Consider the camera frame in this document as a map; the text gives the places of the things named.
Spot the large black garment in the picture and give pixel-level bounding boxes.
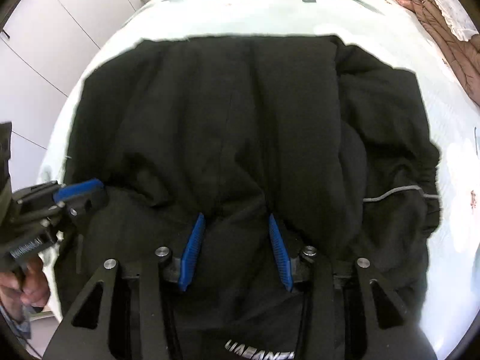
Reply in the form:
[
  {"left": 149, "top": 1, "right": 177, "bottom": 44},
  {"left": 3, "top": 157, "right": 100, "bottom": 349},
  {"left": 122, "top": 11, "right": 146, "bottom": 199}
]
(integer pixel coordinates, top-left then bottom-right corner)
[{"left": 55, "top": 34, "right": 443, "bottom": 360}]

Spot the person's left hand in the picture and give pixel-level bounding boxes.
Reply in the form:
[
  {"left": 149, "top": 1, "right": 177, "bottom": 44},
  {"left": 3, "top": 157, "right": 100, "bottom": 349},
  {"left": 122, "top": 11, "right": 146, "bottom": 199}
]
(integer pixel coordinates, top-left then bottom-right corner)
[{"left": 1, "top": 256, "right": 50, "bottom": 316}]

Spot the floral green bed cover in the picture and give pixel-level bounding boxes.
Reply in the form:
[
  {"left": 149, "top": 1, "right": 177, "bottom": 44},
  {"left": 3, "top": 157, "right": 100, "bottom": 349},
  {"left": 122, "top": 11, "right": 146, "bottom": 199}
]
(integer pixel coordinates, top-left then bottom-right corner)
[{"left": 39, "top": 0, "right": 480, "bottom": 360}]

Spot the folded pink quilt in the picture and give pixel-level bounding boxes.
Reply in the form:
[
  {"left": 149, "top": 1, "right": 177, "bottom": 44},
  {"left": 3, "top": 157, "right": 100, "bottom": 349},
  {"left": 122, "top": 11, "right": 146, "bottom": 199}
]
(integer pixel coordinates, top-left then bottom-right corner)
[{"left": 395, "top": 0, "right": 479, "bottom": 103}]

